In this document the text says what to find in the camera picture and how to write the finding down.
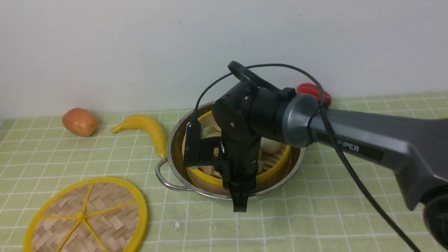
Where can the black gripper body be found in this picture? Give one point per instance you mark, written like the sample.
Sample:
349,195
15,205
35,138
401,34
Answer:
253,148

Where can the yellow bamboo steamer basket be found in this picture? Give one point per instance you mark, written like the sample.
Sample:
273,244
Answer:
206,180

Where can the yellow toy banana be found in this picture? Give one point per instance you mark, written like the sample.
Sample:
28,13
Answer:
150,126

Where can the stainless steel pot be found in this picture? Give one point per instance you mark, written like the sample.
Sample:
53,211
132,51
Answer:
175,161

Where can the green checkered tablecloth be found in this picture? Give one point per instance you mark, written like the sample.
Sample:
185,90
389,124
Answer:
319,209

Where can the yellow woven bamboo steamer lid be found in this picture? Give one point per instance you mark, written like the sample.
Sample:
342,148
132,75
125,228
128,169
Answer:
102,214

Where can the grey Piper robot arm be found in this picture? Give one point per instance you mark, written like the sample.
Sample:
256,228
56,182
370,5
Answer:
414,149

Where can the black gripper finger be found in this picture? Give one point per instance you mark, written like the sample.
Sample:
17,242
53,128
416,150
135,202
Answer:
240,192

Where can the red toy bell pepper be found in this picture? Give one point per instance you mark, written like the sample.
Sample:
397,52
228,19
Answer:
312,89

